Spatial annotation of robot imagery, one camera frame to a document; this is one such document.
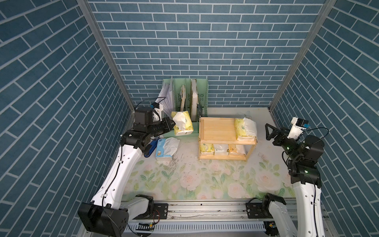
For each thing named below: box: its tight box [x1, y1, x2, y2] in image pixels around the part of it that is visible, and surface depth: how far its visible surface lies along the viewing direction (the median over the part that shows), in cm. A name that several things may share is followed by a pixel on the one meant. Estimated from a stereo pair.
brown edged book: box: [180, 84, 187, 112], surface depth 104 cm
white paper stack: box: [155, 76, 176, 120], surface depth 95 cm
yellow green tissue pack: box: [234, 117, 258, 142], surface depth 79 cm
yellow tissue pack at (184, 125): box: [170, 110, 194, 136], surface depth 75 cm
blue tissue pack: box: [155, 137, 181, 161], surface depth 92 cm
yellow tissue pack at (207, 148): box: [199, 143, 215, 155], surface depth 92 cm
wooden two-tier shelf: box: [197, 117, 258, 161], surface depth 83 cm
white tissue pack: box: [214, 143, 229, 156], surface depth 91 cm
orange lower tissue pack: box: [228, 143, 239, 156], surface depth 92 cm
